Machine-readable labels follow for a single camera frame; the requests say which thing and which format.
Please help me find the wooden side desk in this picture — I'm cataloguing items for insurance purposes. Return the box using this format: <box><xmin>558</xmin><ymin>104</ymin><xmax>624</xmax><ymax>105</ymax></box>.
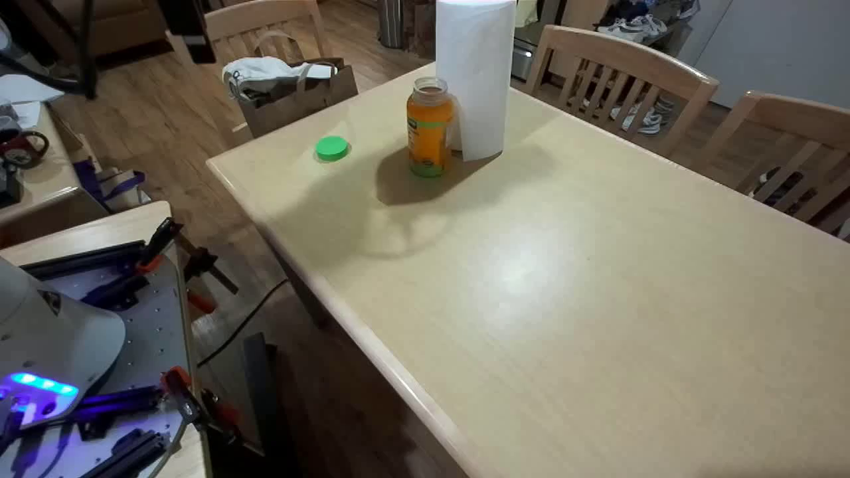
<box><xmin>0</xmin><ymin>104</ymin><xmax>111</xmax><ymax>235</ymax></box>

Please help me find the black orange bar clamp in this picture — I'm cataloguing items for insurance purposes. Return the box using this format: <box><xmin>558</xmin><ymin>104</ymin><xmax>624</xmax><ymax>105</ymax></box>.
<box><xmin>179</xmin><ymin>243</ymin><xmax>242</xmax><ymax>319</ymax></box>
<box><xmin>158</xmin><ymin>364</ymin><xmax>244</xmax><ymax>445</ymax></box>
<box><xmin>105</xmin><ymin>215</ymin><xmax>187</xmax><ymax>310</ymax></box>

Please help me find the grey trash can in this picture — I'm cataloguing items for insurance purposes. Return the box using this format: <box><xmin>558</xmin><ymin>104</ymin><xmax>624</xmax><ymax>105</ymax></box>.
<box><xmin>378</xmin><ymin>0</ymin><xmax>414</xmax><ymax>53</ymax></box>

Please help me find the black power cable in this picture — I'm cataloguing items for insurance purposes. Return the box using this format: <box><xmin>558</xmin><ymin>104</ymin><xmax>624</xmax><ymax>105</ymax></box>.
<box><xmin>194</xmin><ymin>276</ymin><xmax>296</xmax><ymax>371</ymax></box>

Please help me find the black desk device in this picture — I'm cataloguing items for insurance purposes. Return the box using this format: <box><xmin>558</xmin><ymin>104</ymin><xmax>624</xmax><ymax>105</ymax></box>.
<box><xmin>0</xmin><ymin>156</ymin><xmax>26</xmax><ymax>211</ymax></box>

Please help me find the grey robot mount plate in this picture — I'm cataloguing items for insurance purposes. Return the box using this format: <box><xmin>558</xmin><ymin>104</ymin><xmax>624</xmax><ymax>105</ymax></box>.
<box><xmin>0</xmin><ymin>239</ymin><xmax>194</xmax><ymax>478</ymax></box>

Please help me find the white paper towel roll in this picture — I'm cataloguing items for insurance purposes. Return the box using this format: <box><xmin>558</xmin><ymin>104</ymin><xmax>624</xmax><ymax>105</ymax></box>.
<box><xmin>433</xmin><ymin>0</ymin><xmax>518</xmax><ymax>164</ymax></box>

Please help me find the white grey cloth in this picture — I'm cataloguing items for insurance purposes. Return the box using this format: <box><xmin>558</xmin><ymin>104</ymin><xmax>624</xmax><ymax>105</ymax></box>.
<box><xmin>220</xmin><ymin>56</ymin><xmax>341</xmax><ymax>101</ymax></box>

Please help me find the light wooden dining chair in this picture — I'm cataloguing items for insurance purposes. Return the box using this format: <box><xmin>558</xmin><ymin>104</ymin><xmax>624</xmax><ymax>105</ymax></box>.
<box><xmin>199</xmin><ymin>0</ymin><xmax>333</xmax><ymax>68</ymax></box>
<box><xmin>700</xmin><ymin>88</ymin><xmax>850</xmax><ymax>243</ymax></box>

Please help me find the brown paper bag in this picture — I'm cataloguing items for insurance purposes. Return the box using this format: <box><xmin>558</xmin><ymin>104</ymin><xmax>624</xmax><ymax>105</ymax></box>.
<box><xmin>236</xmin><ymin>59</ymin><xmax>361</xmax><ymax>141</ymax></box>

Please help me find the blue strap bundle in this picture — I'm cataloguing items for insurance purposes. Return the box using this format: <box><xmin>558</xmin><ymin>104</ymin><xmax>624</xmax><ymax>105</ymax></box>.
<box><xmin>72</xmin><ymin>156</ymin><xmax>153</xmax><ymax>215</ymax></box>

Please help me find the white sneaker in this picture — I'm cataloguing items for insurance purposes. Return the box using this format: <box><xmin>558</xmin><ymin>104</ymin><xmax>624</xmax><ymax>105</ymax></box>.
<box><xmin>620</xmin><ymin>97</ymin><xmax>667</xmax><ymax>137</ymax></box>

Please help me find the wooden chair back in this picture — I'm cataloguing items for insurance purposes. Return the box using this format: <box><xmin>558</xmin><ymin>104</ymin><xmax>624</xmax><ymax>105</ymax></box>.
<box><xmin>524</xmin><ymin>23</ymin><xmax>724</xmax><ymax>160</ymax></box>

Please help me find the black clamp bar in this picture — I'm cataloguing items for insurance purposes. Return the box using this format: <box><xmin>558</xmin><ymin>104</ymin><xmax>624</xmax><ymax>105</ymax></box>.
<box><xmin>20</xmin><ymin>239</ymin><xmax>149</xmax><ymax>283</ymax></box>

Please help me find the black tape roll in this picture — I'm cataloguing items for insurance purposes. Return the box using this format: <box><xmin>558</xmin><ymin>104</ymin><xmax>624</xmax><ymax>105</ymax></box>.
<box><xmin>0</xmin><ymin>126</ymin><xmax>53</xmax><ymax>173</ymax></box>

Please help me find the green plastic lid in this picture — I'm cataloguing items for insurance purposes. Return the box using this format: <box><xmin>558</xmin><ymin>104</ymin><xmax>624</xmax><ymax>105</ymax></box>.
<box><xmin>313</xmin><ymin>133</ymin><xmax>353</xmax><ymax>164</ymax></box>

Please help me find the black tripod stand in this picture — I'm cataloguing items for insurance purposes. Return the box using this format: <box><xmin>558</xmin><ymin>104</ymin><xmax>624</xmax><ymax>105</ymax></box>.
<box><xmin>0</xmin><ymin>0</ymin><xmax>101</xmax><ymax>104</ymax></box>

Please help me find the white paper sheet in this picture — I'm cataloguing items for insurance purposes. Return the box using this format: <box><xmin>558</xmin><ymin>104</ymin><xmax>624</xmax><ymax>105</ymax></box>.
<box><xmin>0</xmin><ymin>71</ymin><xmax>66</xmax><ymax>133</ymax></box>

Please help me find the white shoes pair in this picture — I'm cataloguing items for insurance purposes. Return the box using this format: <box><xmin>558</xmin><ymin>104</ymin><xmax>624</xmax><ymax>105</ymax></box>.
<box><xmin>597</xmin><ymin>11</ymin><xmax>673</xmax><ymax>48</ymax></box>

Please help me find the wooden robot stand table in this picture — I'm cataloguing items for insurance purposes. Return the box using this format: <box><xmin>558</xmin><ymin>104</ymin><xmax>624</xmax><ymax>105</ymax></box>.
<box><xmin>0</xmin><ymin>199</ymin><xmax>214</xmax><ymax>478</ymax></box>

